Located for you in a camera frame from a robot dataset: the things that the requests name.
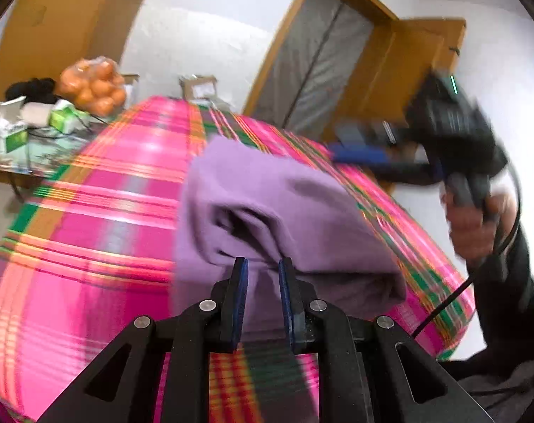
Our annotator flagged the wooden door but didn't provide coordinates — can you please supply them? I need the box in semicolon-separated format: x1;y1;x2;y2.
322;18;468;146

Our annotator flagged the plastic bag of oranges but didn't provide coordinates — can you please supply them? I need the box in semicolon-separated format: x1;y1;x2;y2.
55;56;129;117

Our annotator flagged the person's right forearm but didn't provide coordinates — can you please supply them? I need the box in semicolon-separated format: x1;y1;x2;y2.
463;229;534;388

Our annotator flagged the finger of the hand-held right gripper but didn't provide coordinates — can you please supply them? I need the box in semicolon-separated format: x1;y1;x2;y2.
329;141;442;186
335;117;411;146

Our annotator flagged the wooden door frame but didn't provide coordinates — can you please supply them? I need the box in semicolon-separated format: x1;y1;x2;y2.
241;0;400;117

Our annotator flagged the grey plastic zip curtain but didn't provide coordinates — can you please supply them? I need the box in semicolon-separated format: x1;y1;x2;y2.
254;0;376;135

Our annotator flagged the cardboard parcel box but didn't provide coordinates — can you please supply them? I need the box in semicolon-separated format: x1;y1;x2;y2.
179;75;219;104

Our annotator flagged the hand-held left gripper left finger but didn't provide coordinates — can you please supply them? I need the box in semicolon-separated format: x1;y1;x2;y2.
38;256;249;423

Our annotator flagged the black cloth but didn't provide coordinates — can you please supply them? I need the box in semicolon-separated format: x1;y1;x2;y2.
5;77;58;104

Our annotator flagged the wooden wardrobe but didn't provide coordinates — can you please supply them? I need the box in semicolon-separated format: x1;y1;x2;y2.
0;0;162;102

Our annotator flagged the green tissue pack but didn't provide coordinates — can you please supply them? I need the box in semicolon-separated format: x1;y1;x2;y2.
49;99;89;133

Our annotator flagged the purple sweater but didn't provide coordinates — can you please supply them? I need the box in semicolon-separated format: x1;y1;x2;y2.
172;134;409;344

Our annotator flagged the person's dark clothing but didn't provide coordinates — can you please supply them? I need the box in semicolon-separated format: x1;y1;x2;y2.
443;352;534;423

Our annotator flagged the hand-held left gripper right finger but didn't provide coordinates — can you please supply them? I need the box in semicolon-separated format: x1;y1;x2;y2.
278;256;492;423

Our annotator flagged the pink green plaid bed sheet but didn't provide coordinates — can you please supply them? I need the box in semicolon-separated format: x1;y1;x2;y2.
0;94;477;423

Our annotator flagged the green white carton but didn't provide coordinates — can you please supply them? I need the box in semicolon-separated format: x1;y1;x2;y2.
0;97;30;153

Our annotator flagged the person's right hand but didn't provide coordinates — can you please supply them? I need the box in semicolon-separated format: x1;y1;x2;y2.
441;185;521;260

